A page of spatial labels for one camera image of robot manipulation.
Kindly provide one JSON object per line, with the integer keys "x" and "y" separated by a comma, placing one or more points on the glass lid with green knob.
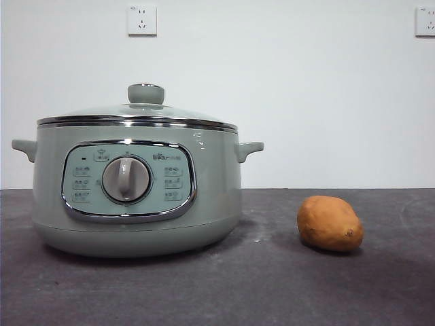
{"x": 146, "y": 93}

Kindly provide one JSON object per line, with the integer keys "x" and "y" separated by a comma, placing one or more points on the brown potato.
{"x": 328, "y": 224}

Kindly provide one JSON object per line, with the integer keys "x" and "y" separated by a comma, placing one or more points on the pale green electric cooking pot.
{"x": 217, "y": 190}

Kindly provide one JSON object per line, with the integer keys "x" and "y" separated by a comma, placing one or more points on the white wall socket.
{"x": 142, "y": 20}
{"x": 426, "y": 22}

